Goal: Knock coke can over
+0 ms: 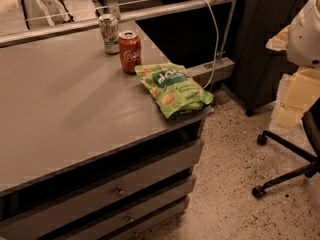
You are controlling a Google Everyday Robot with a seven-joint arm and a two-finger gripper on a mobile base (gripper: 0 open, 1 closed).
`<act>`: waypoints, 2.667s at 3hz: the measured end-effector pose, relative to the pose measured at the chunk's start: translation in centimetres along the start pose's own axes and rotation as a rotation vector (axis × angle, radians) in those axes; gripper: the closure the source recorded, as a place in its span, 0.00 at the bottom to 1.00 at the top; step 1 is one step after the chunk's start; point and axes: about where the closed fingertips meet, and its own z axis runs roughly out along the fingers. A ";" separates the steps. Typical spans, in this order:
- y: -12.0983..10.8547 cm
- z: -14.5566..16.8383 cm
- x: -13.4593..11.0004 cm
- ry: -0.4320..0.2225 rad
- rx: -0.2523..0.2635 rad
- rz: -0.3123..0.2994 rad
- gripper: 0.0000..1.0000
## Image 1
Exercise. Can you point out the grey metal rail frame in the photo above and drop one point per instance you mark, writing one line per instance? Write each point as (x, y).
(69, 53)

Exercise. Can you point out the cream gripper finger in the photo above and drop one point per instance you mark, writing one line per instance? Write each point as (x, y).
(303, 90)
(286, 118)

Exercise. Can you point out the dark cabinet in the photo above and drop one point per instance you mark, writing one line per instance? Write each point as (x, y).
(258, 70)

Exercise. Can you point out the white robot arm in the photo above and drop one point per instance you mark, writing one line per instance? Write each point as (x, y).
(303, 45)

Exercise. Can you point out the green white soda can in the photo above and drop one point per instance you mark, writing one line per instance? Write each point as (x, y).
(109, 28)

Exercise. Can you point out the red coke can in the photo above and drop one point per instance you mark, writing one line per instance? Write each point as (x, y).
(130, 50)

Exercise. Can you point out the green chip bag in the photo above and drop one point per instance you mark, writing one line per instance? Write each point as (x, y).
(173, 89)

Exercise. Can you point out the grey drawer cabinet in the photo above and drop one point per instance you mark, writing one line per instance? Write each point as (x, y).
(131, 184)

